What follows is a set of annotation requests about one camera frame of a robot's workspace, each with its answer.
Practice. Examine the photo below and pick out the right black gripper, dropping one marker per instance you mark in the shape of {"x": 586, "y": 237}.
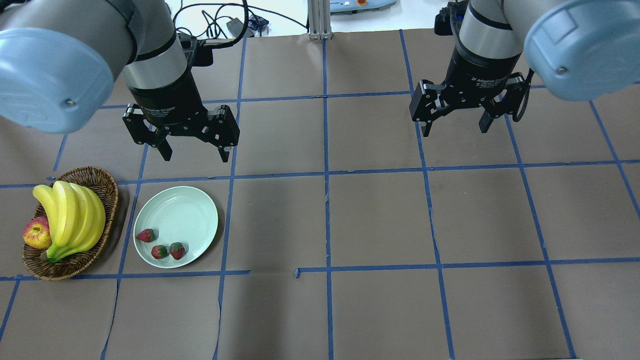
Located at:
{"x": 477, "y": 70}

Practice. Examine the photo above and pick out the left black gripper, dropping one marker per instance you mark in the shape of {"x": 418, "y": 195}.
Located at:
{"x": 167, "y": 102}

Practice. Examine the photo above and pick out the red strawberry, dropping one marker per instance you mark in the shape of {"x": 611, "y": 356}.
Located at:
{"x": 147, "y": 235}
{"x": 159, "y": 251}
{"x": 177, "y": 250}

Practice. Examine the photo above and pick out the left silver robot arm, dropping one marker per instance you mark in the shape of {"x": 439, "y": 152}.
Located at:
{"x": 59, "y": 60}

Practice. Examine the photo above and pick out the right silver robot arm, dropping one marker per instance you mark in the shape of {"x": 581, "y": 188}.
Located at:
{"x": 580, "y": 49}

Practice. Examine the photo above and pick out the light green plate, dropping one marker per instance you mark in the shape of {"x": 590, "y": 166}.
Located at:
{"x": 183, "y": 214}

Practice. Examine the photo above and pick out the black power adapter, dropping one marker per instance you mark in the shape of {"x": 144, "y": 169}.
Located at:
{"x": 236, "y": 28}

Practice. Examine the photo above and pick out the yellow banana bunch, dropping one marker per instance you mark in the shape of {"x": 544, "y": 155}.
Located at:
{"x": 77, "y": 218}

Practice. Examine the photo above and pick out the red yellow apple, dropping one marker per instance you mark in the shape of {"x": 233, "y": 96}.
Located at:
{"x": 37, "y": 234}

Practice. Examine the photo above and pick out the brown wicker basket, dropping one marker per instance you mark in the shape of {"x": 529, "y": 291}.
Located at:
{"x": 104, "y": 185}

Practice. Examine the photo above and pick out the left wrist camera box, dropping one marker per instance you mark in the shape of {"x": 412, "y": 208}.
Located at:
{"x": 197, "y": 53}

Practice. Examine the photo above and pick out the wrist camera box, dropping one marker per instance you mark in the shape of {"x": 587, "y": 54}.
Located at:
{"x": 448, "y": 21}
{"x": 197, "y": 53}

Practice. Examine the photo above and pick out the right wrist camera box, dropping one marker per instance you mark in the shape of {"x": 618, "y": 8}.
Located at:
{"x": 448, "y": 21}

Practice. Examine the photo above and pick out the aluminium frame post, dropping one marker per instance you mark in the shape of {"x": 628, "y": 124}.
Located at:
{"x": 318, "y": 15}

